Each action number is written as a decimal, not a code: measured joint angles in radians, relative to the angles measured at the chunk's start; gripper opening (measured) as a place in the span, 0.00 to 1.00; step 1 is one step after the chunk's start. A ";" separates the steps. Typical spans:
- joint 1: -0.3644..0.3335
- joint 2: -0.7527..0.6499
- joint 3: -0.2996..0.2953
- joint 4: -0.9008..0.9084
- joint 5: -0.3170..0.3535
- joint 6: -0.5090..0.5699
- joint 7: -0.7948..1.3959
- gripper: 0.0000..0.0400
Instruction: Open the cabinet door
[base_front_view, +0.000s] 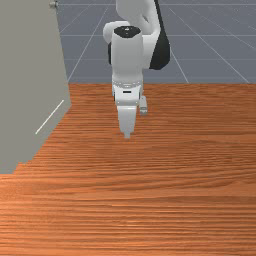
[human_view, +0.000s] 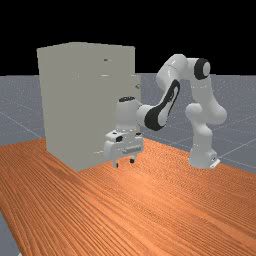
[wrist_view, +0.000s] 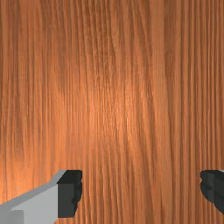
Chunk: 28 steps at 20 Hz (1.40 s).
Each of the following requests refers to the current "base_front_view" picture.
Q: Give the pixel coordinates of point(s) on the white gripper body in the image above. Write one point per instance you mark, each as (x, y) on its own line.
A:
(126, 103)

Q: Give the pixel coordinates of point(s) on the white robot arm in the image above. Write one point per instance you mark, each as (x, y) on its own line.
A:
(127, 56)

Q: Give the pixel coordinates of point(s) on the pale grey cabinet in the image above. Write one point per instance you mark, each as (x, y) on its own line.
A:
(30, 80)

